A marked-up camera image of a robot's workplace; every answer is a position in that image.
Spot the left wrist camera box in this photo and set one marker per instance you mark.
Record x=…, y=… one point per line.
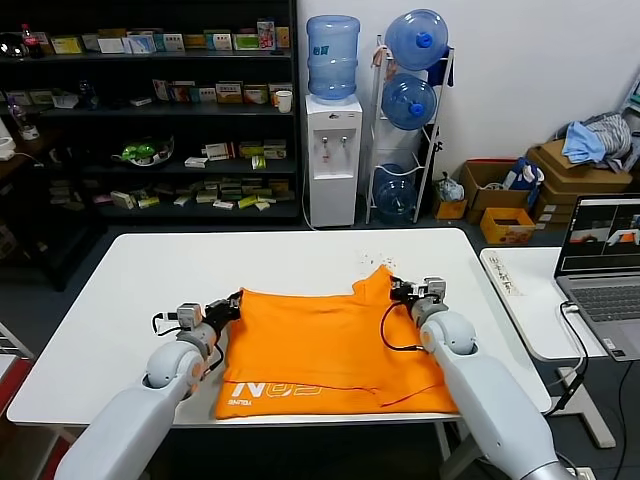
x=190, y=316

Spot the red white upright box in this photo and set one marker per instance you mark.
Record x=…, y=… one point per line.
x=161, y=91

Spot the black shelf unit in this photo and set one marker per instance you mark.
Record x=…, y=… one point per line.
x=150, y=70

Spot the purple bottle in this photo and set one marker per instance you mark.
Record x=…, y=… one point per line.
x=16, y=112

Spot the open cardboard box red rim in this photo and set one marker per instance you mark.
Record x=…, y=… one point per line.
x=487, y=200

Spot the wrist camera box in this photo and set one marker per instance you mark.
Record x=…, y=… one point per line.
x=190, y=316
x=435, y=287

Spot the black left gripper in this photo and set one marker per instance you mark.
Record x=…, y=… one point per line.
x=219, y=311

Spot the bowl of green packets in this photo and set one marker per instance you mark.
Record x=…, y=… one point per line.
x=140, y=152

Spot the small brown cardboard box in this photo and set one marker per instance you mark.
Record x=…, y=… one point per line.
x=450, y=211

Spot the white red flat box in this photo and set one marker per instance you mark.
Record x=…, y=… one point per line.
x=224, y=204

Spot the cola bottle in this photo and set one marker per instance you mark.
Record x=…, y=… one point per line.
x=31, y=45

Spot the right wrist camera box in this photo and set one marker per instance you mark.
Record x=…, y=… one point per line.
x=435, y=287

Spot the large brown cardboard box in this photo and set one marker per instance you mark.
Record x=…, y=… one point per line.
x=560, y=175

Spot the tall colourful box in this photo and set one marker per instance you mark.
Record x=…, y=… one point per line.
x=266, y=35

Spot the yellow brown medicine box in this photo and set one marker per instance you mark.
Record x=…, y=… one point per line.
x=230, y=94

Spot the pale green medicine box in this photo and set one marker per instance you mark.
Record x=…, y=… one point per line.
x=42, y=96
x=19, y=97

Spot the white water dispenser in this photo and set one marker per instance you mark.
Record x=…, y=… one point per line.
x=332, y=200

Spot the blue water jug with label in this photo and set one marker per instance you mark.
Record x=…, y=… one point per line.
x=332, y=60

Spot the teal medicine box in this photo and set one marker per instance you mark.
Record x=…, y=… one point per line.
x=172, y=43

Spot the green white medicine box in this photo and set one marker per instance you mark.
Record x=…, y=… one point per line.
x=220, y=42

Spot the grey laptop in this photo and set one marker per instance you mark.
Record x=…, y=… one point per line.
x=605, y=300

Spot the blue white bag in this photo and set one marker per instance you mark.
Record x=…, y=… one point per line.
x=525, y=175

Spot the white appliance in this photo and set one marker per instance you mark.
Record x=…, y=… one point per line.
x=6, y=145

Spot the red white medicine box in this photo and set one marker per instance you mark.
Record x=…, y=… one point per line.
x=217, y=151

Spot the light blue garment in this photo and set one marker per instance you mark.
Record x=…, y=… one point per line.
x=582, y=142

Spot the white power strip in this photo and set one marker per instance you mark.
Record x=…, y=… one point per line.
x=580, y=474

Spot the lime medicine box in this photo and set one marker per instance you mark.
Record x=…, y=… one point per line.
x=249, y=202
x=149, y=202

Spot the dark blue bottle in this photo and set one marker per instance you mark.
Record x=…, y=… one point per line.
x=89, y=97

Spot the blue white medicine box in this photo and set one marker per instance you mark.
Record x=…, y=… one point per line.
x=140, y=44

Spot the orange t-shirt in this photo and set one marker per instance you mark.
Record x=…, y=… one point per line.
x=310, y=350

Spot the yellow red medicine box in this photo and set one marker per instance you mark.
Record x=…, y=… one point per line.
x=256, y=95

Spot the flat white medicine box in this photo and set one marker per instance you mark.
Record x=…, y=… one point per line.
x=183, y=200
x=196, y=162
x=141, y=101

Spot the small green white box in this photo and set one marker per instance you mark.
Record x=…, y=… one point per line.
x=259, y=163

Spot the orange blue medicine box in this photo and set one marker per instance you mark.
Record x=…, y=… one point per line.
x=181, y=95

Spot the handwritten paper label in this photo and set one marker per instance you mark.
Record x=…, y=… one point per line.
x=505, y=275

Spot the white paper cup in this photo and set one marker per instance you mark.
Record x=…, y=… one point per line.
x=284, y=102

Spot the yellow cardboard box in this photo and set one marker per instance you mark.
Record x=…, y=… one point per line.
x=507, y=235

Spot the grey striped garment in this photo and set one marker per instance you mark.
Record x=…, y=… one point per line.
x=617, y=135

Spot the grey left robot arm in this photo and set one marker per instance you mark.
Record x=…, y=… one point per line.
x=125, y=425

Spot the glass pot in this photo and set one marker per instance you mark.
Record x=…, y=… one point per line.
x=11, y=46

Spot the crumpled plastic bag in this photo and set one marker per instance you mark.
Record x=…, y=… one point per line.
x=451, y=189

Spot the white tray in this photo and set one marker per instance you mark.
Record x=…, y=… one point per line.
x=65, y=100

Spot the black folded tripod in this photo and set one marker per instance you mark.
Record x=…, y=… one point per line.
x=438, y=146

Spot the beige cloth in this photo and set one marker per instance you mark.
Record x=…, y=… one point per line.
x=378, y=56

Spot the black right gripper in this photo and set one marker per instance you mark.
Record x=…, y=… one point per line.
x=415, y=294

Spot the yellow green medicine box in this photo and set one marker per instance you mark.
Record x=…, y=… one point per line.
x=67, y=46
x=251, y=150

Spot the stacked flat cardboard boxes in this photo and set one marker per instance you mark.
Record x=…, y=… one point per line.
x=555, y=210

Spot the white side table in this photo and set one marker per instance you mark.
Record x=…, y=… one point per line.
x=535, y=320

